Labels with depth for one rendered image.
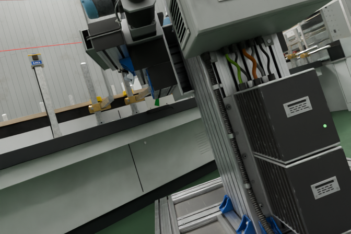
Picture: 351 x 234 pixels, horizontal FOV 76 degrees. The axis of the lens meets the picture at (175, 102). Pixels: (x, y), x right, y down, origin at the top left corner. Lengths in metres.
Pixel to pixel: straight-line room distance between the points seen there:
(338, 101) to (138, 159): 2.70
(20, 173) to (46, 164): 0.13
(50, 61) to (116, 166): 5.54
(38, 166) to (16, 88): 5.85
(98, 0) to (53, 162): 0.95
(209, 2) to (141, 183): 1.57
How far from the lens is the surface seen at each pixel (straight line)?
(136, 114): 1.60
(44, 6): 7.64
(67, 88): 6.77
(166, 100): 1.72
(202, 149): 2.11
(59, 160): 1.55
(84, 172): 1.77
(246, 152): 0.68
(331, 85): 3.58
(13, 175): 1.57
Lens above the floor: 0.63
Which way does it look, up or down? 2 degrees up
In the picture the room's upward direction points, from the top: 18 degrees counter-clockwise
